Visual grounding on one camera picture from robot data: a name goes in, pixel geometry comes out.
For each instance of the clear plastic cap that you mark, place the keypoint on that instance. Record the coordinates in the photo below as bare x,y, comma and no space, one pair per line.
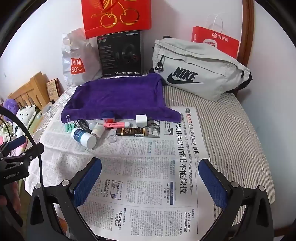
112,139

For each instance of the red gift bag gold print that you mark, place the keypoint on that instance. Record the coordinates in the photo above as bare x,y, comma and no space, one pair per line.
143,18

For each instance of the white plastic shopping bag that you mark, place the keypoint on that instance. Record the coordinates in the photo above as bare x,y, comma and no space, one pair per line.
76,46

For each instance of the green binder clip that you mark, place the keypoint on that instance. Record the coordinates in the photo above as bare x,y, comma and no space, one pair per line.
69,127

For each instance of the pink highlighter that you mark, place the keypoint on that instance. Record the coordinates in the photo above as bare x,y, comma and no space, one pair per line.
115,125

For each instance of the grey waist bag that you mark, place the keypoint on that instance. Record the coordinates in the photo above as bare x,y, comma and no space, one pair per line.
208,64

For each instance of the red jar blue lid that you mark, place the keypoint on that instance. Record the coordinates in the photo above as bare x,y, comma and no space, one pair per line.
108,117

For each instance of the blue and white bottle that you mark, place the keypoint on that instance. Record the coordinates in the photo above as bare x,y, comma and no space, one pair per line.
79,134

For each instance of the black headset box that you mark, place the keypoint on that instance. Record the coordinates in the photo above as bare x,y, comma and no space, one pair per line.
108,58

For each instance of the purple plush toy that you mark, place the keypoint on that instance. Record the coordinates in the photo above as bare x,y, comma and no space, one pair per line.
10,105

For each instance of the brown wooden bed frame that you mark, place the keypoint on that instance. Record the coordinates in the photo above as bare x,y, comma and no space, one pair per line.
249,27

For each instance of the patterned brown box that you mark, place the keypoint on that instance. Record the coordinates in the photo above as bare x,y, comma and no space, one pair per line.
53,91

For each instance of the purple towel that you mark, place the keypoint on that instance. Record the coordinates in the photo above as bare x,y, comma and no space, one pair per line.
115,97

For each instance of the white spotted pillow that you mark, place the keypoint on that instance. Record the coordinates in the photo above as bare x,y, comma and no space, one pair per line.
27,113

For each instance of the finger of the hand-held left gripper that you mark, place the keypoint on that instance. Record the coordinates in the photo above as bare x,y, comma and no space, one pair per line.
17,141
32,153

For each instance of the small white bottle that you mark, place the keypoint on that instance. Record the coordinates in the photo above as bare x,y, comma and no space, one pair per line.
93,126

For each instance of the newspaper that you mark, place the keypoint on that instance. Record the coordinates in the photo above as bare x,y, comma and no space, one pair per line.
143,148

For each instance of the white charger cube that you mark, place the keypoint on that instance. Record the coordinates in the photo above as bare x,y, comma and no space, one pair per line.
141,120

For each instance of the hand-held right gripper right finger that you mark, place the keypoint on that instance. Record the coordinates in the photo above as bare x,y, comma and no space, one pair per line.
212,183

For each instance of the black rectangular stick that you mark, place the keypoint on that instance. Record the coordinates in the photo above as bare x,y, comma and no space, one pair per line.
83,124

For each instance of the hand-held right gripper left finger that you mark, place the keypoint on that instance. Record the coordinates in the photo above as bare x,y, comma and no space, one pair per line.
87,182

